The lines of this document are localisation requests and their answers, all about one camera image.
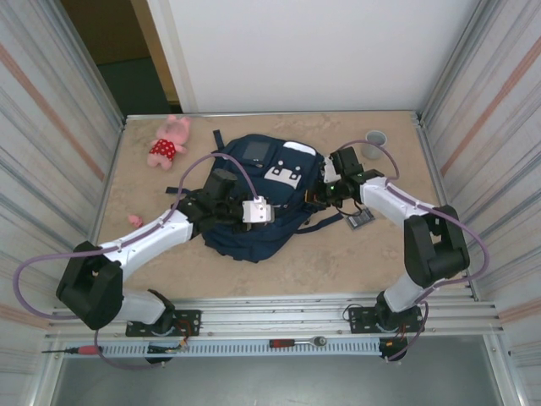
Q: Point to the navy blue backpack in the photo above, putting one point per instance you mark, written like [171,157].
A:
[279,169]

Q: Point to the dark grey calculator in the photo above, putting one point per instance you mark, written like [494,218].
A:
[360,220]

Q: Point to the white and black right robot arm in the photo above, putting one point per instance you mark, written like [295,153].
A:
[435,245]

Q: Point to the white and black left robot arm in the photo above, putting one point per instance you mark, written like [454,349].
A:
[143,241]

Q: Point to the grey plastic cup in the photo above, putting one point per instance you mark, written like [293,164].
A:
[378,139]

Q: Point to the pink plush pig toy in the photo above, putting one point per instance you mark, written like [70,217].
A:
[167,144]

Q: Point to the small pink toy figure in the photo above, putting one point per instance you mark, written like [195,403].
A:
[135,221]

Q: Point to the aluminium rail frame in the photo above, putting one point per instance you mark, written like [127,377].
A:
[274,315]

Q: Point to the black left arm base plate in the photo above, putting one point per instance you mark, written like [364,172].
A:
[188,321]

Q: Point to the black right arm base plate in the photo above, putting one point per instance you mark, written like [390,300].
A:
[361,319]

